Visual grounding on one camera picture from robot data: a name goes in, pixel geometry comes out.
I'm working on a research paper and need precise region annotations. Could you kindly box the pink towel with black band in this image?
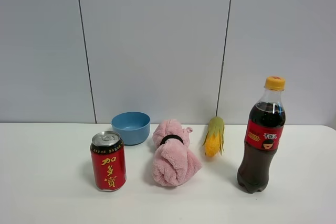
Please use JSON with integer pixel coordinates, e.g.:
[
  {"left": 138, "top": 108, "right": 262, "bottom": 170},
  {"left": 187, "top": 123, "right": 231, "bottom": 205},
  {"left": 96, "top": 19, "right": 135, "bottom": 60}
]
[{"left": 152, "top": 119, "right": 202, "bottom": 187}]

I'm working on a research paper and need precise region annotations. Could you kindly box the blue plastic bowl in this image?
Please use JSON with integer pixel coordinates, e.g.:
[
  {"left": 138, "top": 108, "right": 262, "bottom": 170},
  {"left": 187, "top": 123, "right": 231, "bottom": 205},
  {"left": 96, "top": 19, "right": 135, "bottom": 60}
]
[{"left": 111, "top": 111, "right": 150, "bottom": 146}]

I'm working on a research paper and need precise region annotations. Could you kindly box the toy corn cob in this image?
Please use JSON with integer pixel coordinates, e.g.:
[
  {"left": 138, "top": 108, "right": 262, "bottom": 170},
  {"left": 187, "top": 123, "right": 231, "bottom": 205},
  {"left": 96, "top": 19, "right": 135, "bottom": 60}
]
[{"left": 203, "top": 116, "right": 225, "bottom": 157}]

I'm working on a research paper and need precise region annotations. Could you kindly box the red herbal tea can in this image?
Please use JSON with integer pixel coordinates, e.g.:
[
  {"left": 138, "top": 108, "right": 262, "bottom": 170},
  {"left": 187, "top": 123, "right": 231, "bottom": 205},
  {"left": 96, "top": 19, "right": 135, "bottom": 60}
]
[{"left": 90, "top": 131, "right": 127, "bottom": 191}]

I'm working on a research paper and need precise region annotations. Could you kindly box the cola bottle with yellow cap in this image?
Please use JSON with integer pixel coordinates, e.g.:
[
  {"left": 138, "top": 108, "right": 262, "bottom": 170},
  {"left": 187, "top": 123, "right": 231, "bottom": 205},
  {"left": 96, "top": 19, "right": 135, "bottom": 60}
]
[{"left": 237, "top": 76, "right": 286, "bottom": 194}]

